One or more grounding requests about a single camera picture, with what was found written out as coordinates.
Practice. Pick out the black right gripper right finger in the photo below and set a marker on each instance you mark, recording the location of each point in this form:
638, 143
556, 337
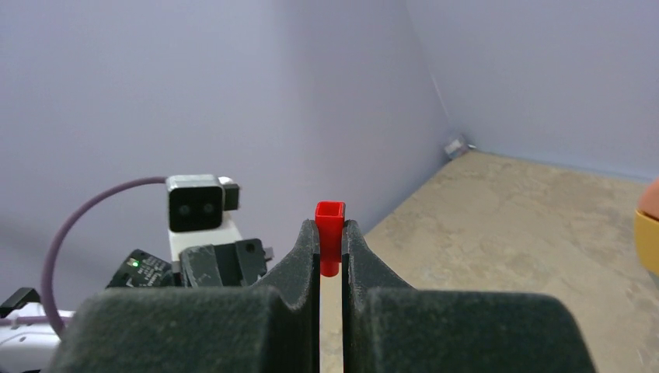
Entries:
390, 326

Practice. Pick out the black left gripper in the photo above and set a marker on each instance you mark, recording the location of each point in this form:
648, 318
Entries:
237, 264

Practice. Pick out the red pen cap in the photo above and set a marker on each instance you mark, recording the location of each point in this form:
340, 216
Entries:
329, 219

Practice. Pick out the round cream drawer cabinet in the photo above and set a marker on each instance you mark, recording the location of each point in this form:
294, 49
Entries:
645, 225

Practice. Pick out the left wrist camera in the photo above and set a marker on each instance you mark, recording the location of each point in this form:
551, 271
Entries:
199, 209

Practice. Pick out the grey corner bracket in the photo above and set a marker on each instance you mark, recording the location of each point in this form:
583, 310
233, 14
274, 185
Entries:
456, 146

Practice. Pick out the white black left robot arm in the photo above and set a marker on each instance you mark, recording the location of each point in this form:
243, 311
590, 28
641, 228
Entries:
28, 341

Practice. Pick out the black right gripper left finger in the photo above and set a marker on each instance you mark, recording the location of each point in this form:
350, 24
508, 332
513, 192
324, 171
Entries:
271, 326

